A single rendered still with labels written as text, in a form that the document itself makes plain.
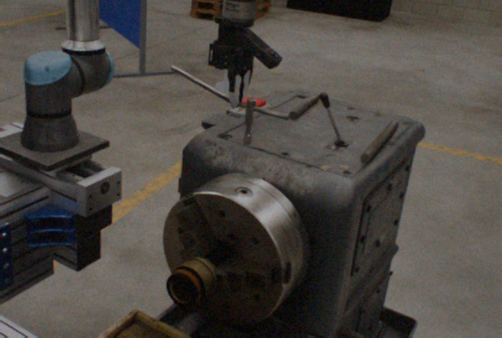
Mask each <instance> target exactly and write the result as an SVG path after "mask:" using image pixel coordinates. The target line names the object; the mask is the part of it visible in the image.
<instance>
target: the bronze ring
mask: <svg viewBox="0 0 502 338"><path fill-rule="evenodd" d="M215 268H216V267H215V265H214V264H213V263H212V262H211V261H210V260H209V259H208V258H205V257H203V258H201V257H198V256H189V257H187V258H185V259H184V260H183V261H182V262H181V264H180V266H178V267H177V268H176V269H175V270H174V272H173V273H172V274H171V275H170V276H169V278H168V280H167V290H168V293H169V296H170V298H171V299H172V300H173V301H174V302H175V303H176V304H177V305H179V306H180V307H183V308H190V307H192V306H193V305H195V304H196V303H199V302H201V301H203V300H204V299H205V298H209V297H210V296H211V295H212V294H213V293H214V292H215V291H216V288H217V279H216V275H215V273H214V271H213V270H214V269H215Z"/></svg>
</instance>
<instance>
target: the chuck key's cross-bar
mask: <svg viewBox="0 0 502 338"><path fill-rule="evenodd" d="M171 69H172V70H173V71H175V72H177V73H178V74H181V75H182V76H184V77H186V78H187V79H188V80H190V81H192V82H194V83H196V84H198V85H199V86H201V87H203V88H204V89H206V90H207V91H209V92H210V93H212V94H213V95H215V96H217V97H219V98H220V99H222V100H224V101H226V102H228V103H229V98H227V97H225V96H224V95H222V94H220V93H219V92H217V91H216V90H215V89H214V88H212V87H210V86H209V85H208V84H206V83H204V82H202V81H200V80H198V79H197V78H195V77H193V76H192V75H191V74H188V73H187V72H185V71H183V70H181V69H180V68H176V67H175V66H174V65H173V66H171ZM229 104H230V103H229ZM238 107H241V108H246V104H244V103H240V102H239V104H238ZM253 111H256V112H260V113H263V114H266V115H270V116H273V117H279V118H281V119H285V120H288V119H289V115H285V114H282V113H280V112H276V111H273V110H270V109H266V108H260V107H257V106H254V107H253Z"/></svg>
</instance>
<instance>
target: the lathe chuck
mask: <svg viewBox="0 0 502 338"><path fill-rule="evenodd" d="M239 188H245V189H247V190H248V191H250V193H251V195H250V196H243V195H240V194H238V193H237V189H239ZM192 195H193V196H194V197H195V200H196V201H197V203H198V204H199V206H200V208H201V210H202V212H203V214H204V216H205V218H206V220H207V221H208V223H209V227H210V229H211V231H212V234H213V235H214V237H215V238H216V240H220V242H219V243H218V244H219V245H218V246H217V247H215V248H214V249H213V250H211V251H210V252H209V253H208V254H207V255H206V256H204V257H205V258H208V259H210V258H211V259H212V260H213V259H215V260H216V261H217V262H218V263H220V264H221V263H222V262H224V261H225V260H226V259H228V258H229V257H230V256H232V254H231V253H230V252H229V250H228V249H227V248H226V246H225V243H226V244H228V245H229V246H230V247H231V248H232V249H233V251H234V252H235V254H236V256H238V257H242V258H245V259H247V260H251V261H255V262H258V263H261V264H268V265H271V266H274V267H278V268H281V269H285V268H286V267H287V268H288V275H289V279H288V280H287V282H286V283H283V285H280V284H278V283H275V284H274V285H273V286H272V287H271V288H270V289H268V290H267V291H261V290H256V289H253V288H250V287H246V288H245V289H243V290H236V289H233V288H230V287H229V288H228V289H226V290H225V291H220V290H216V291H215V292H214V293H213V294H212V295H211V296H210V297H209V298H207V300H206V301H205V302H204V304H203V306H202V308H201V310H203V311H204V312H205V313H207V314H208V315H209V316H212V317H214V318H216V319H218V320H221V321H223V322H226V323H230V324H234V325H251V324H254V323H257V322H259V321H262V320H264V319H265V318H267V317H268V316H269V315H270V314H271V313H272V312H273V311H274V310H275V309H276V308H277V307H278V306H279V305H280V304H281V303H282V302H283V301H284V300H285V299H286V298H287V297H288V296H289V295H290V294H291V292H292V291H293V290H294V289H295V288H296V286H297V284H298V282H299V279H300V276H301V273H302V268H303V249H302V246H301V241H300V238H299V234H298V231H297V229H296V227H295V225H294V223H293V221H292V219H291V218H290V216H289V215H288V213H287V212H286V211H285V209H284V208H283V207H282V206H281V204H280V203H279V202H278V201H277V200H276V199H275V198H273V197H272V196H271V195H270V194H268V193H267V192H266V191H264V190H263V189H262V188H261V187H259V186H256V185H254V184H252V183H249V182H247V181H245V180H242V179H238V178H218V179H214V180H212V181H209V182H208V183H206V184H204V185H203V186H200V187H199V188H197V189H196V190H195V191H193V192H192V193H190V194H188V195H186V196H185V197H183V198H181V199H180V200H178V201H177V202H176V203H175V204H173V207H172V208H171V209H170V211H169V214H168V216H167V218H166V220H165V224H164V229H163V246H164V252H165V257H166V259H167V262H168V265H169V269H170V273H173V272H174V270H175V269H176V268H177V267H178V266H180V264H181V262H182V261H183V259H182V258H181V256H180V254H179V252H180V251H181V250H183V249H184V247H183V245H182V243H181V241H180V240H179V238H178V236H179V235H180V234H182V233H184V232H183V230H182V229H181V227H180V226H179V224H178V222H177V219H176V217H175V215H174V213H175V212H177V211H179V210H181V209H182V208H184V207H185V205H184V204H183V203H182V202H183V201H184V200H185V199H187V198H188V197H190V196H192ZM224 242H225V243H224Z"/></svg>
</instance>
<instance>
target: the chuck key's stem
mask: <svg viewBox="0 0 502 338"><path fill-rule="evenodd" d="M254 106H255V99H247V102H246V111H245V121H244V124H245V125H246V130H245V133H244V144H246V145H249V144H251V135H252V134H251V127H252V125H253V124H254V117H255V112H254V111H253V107H254Z"/></svg>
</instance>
